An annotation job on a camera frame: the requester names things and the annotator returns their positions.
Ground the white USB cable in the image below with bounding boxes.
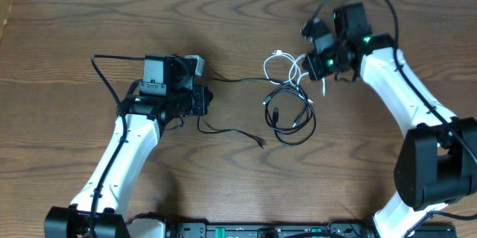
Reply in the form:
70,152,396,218
262,49,327,104

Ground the black USB cable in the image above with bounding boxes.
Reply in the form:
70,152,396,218
196,76,288,149
262,83,318,147

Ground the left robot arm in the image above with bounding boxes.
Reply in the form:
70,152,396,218
44,54,213,237

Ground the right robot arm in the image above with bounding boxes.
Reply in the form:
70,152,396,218
301,3,476,237

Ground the right camera black cable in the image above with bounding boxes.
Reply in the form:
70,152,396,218
300,0,477,238

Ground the camera black cable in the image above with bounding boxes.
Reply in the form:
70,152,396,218
88,54,146,238
300,0,477,238

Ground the left camera black cable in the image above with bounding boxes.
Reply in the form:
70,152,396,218
88,54,146,238

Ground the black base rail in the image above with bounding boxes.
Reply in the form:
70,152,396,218
130,219,458,238

